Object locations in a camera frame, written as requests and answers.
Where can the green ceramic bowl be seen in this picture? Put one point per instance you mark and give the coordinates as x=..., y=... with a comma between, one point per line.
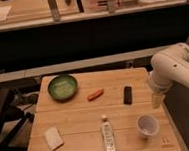
x=62, y=87

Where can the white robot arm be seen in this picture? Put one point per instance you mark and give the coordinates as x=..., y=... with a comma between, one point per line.
x=169, y=65

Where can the black chair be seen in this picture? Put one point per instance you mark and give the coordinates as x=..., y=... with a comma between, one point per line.
x=9, y=112

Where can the white sponge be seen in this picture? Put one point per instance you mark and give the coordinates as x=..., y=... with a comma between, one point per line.
x=53, y=138

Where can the black rectangular block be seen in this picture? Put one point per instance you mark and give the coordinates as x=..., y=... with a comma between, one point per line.
x=127, y=95

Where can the clear plastic bottle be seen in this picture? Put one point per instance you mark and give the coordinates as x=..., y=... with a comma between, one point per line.
x=107, y=134

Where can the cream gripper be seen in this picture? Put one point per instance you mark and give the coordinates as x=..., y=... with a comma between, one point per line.
x=157, y=99

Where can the orange carrot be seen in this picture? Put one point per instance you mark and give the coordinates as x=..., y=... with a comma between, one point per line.
x=95, y=95

